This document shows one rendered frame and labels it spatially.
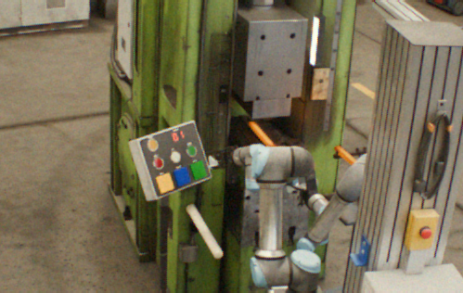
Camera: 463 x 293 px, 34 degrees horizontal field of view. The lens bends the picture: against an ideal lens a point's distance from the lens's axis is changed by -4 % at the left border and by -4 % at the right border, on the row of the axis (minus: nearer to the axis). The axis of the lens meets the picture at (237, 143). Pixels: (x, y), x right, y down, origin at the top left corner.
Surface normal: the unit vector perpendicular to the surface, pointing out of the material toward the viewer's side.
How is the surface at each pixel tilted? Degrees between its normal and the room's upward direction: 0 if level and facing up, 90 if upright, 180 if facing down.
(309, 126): 90
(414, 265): 90
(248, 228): 90
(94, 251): 0
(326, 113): 90
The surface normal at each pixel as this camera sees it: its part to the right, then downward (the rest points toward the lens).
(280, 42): 0.34, 0.43
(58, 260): 0.06, -0.90
